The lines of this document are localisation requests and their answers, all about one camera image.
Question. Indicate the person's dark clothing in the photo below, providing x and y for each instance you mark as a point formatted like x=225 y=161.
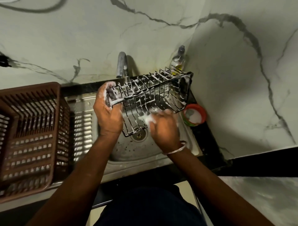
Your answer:
x=151 y=207

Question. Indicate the clear dish soap bottle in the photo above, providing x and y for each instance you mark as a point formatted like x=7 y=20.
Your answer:
x=178 y=59

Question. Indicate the person's right forearm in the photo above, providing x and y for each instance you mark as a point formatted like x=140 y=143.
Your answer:
x=221 y=188

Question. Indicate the green scrub pad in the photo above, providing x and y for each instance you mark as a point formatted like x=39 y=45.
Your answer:
x=146 y=118

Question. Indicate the chrome faucet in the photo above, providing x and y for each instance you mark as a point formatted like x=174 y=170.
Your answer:
x=121 y=64

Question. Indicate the person's left hand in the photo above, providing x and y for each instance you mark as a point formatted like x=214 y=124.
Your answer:
x=107 y=116

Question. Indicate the brown plastic dish basket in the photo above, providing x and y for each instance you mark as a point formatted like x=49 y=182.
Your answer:
x=30 y=135

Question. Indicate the person's left forearm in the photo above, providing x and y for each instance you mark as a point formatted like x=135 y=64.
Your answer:
x=69 y=184

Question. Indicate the black wire rack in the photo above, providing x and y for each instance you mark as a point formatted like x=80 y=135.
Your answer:
x=158 y=90

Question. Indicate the orange round container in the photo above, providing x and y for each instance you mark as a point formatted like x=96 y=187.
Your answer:
x=194 y=115

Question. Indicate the person's right hand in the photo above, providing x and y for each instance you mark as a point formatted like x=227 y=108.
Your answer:
x=165 y=131

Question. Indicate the stainless steel sink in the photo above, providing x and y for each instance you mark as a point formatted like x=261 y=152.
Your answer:
x=130 y=151

